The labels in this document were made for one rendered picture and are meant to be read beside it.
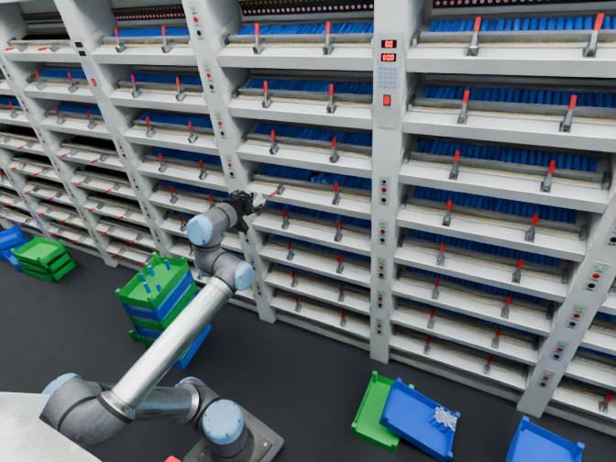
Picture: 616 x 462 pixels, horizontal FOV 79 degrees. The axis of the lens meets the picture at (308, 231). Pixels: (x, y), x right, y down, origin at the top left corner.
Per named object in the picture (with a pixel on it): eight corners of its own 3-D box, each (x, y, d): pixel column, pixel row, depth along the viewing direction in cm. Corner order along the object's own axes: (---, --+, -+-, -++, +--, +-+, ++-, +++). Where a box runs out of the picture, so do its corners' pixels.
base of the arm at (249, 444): (229, 483, 151) (225, 473, 145) (201, 449, 161) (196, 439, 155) (263, 445, 162) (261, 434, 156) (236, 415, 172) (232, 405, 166)
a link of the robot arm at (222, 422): (228, 466, 147) (221, 446, 136) (199, 438, 155) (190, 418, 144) (255, 433, 157) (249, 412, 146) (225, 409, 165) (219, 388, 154)
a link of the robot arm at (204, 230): (184, 242, 126) (182, 215, 121) (209, 227, 136) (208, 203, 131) (206, 251, 122) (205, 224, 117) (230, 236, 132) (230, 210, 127)
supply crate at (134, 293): (155, 310, 177) (149, 298, 172) (120, 302, 183) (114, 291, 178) (190, 268, 200) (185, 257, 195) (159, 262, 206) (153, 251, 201)
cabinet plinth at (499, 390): (540, 410, 171) (543, 404, 168) (178, 284, 261) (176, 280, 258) (540, 380, 182) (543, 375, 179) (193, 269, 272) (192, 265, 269)
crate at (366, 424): (395, 455, 162) (396, 445, 157) (351, 434, 170) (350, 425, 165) (412, 394, 183) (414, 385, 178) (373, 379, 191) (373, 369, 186)
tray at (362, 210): (372, 221, 150) (370, 205, 143) (247, 196, 175) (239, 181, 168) (387, 184, 160) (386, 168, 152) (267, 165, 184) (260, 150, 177)
